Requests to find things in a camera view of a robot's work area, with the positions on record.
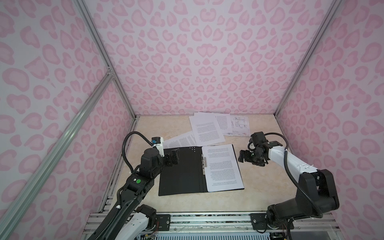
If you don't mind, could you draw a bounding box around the orange and black folder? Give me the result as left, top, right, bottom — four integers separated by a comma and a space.
159, 147, 209, 196

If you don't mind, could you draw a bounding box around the low text paper sheet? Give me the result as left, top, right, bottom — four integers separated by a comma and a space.
163, 131, 197, 149

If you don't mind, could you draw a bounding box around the large text paper sheet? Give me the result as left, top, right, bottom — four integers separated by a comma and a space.
189, 115, 225, 147

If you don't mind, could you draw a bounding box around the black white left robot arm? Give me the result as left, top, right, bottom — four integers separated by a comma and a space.
89, 148, 180, 240

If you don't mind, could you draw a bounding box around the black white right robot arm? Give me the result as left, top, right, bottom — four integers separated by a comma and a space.
238, 146, 340, 227

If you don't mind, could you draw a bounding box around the technical drawing paper sheet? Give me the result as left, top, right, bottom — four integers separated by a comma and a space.
228, 116, 251, 137

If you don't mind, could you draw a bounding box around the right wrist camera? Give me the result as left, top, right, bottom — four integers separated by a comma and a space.
248, 132, 269, 151

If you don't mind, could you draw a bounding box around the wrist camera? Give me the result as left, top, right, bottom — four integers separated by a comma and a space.
151, 137, 165, 157
248, 132, 269, 151

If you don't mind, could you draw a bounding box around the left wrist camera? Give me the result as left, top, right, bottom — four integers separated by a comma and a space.
151, 137, 165, 157

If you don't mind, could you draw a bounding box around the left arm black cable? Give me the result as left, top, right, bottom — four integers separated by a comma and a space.
122, 131, 154, 173

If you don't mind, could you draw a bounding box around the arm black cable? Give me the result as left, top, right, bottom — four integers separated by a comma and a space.
265, 132, 324, 218
122, 131, 154, 173

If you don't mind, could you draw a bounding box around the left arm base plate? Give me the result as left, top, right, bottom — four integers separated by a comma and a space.
128, 213, 171, 232

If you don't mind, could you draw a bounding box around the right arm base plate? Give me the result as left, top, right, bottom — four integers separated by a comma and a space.
250, 213, 294, 233

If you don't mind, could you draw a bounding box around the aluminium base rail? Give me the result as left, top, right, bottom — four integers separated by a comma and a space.
79, 211, 346, 240

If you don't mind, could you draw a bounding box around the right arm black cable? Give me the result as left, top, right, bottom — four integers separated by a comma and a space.
265, 132, 324, 218

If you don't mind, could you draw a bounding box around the aluminium corner frame post right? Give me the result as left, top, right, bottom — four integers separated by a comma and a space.
274, 0, 344, 118

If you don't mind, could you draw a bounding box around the aluminium corner frame post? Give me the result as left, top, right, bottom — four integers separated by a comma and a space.
274, 0, 344, 118
73, 0, 137, 120

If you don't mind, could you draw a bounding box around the diagonal aluminium frame bar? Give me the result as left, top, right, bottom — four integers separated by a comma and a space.
1, 73, 114, 240

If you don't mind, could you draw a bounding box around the aluminium corner frame post left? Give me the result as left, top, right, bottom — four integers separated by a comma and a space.
73, 0, 137, 120

